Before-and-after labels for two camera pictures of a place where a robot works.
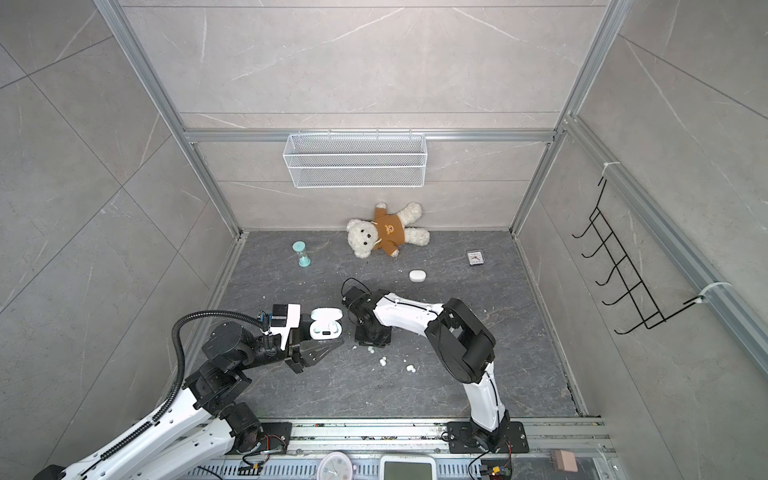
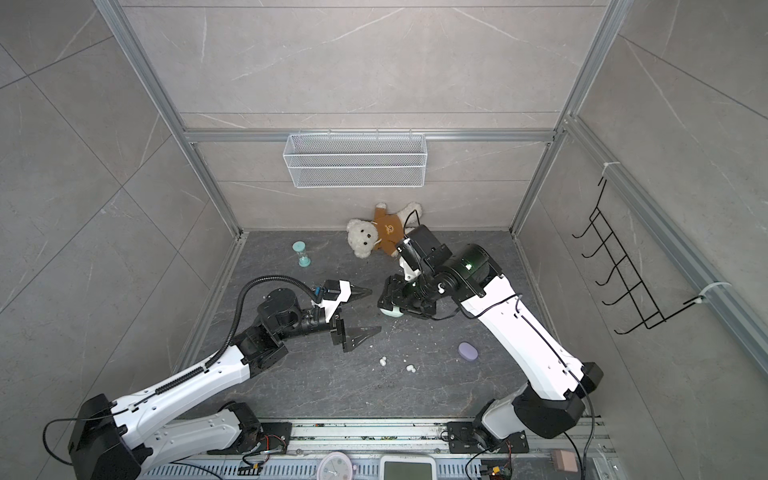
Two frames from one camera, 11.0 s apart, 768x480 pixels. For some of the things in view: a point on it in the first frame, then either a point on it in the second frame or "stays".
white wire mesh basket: x=355 y=160 stays
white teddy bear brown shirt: x=387 y=231 stays
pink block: x=564 y=461 stays
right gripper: x=361 y=341 -> x=393 y=295
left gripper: x=297 y=352 -> x=336 y=318
